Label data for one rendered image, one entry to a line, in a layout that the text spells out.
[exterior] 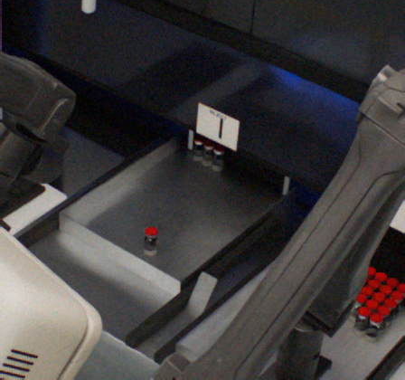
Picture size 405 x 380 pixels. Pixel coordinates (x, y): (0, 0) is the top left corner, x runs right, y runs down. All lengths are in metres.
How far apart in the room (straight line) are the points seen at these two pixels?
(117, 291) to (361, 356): 0.40
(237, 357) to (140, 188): 0.98
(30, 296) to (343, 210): 0.29
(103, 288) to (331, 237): 0.82
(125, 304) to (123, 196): 0.28
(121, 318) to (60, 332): 0.67
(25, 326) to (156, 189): 0.99
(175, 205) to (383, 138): 0.99
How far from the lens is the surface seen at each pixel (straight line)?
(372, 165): 0.93
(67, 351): 1.02
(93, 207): 1.87
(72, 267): 1.75
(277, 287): 0.95
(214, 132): 1.85
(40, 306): 0.96
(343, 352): 1.64
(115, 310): 1.67
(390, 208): 1.10
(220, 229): 1.84
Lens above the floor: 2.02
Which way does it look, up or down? 36 degrees down
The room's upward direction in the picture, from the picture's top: 5 degrees clockwise
